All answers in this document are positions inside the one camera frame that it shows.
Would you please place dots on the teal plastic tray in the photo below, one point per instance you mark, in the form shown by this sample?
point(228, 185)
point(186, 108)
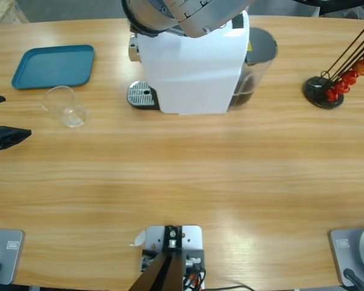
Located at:
point(54, 66)

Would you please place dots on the white capsule coffee machine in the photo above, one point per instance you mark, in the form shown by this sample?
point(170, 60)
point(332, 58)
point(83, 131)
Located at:
point(185, 75)

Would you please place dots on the orange red foil coffee capsule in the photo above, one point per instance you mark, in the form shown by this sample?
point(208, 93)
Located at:
point(363, 67)

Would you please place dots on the wooden crate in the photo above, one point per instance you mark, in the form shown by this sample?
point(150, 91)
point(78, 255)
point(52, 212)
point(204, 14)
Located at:
point(3, 12)

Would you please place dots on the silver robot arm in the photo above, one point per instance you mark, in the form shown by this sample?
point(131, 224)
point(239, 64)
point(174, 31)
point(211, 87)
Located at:
point(194, 15)

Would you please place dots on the dark clear water tank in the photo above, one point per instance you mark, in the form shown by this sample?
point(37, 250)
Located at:
point(261, 42)

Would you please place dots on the black capsule holder with rods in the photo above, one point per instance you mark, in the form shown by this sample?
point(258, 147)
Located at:
point(317, 91)

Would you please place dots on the white paper tag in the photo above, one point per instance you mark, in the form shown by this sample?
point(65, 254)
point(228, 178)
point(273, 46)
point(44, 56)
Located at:
point(138, 239)

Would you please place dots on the white chair leg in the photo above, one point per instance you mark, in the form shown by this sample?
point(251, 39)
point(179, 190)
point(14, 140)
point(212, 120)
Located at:
point(315, 11)

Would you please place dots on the clear glass cup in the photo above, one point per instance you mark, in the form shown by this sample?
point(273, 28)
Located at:
point(65, 106)

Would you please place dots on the arm grey base plate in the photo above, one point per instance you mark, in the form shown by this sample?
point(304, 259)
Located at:
point(342, 257)
point(12, 257)

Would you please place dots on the dark camera post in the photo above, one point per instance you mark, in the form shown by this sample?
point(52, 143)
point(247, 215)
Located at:
point(167, 272)

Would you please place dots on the white mount block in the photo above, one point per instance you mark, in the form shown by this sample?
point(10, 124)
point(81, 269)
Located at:
point(191, 239)

